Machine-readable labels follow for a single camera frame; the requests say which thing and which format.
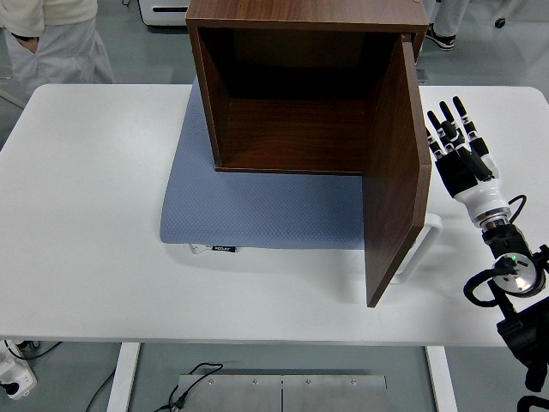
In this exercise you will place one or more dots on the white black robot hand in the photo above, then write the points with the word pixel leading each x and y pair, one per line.
pixel 482 193

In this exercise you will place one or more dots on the brown wooden cabinet door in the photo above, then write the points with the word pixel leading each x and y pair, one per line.
pixel 394 206

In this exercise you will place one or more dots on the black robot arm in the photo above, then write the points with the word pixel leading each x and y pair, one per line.
pixel 521 335

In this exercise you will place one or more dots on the brown wooden cabinet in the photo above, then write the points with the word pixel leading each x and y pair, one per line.
pixel 296 137

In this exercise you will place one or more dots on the black caster wheel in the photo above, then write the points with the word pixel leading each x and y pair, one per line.
pixel 500 22

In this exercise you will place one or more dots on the person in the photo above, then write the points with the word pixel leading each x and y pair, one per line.
pixel 446 19
pixel 56 47

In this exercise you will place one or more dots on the white table leg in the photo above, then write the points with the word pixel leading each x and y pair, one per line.
pixel 442 382
pixel 122 377

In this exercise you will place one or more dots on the blue-grey dotted mat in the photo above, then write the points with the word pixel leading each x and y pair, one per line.
pixel 257 210

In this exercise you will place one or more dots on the grey metal plate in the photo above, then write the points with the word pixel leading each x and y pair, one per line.
pixel 334 395
pixel 229 395

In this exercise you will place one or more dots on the black mat label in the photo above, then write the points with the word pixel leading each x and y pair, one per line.
pixel 225 249

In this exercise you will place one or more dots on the white mat tag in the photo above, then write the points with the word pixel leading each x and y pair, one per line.
pixel 199 249

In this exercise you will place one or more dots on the white machine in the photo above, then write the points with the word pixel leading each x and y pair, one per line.
pixel 163 15

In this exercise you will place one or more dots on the white power strip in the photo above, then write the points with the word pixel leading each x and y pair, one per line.
pixel 19 379

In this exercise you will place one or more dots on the grey metal bracket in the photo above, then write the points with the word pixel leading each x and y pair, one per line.
pixel 423 76

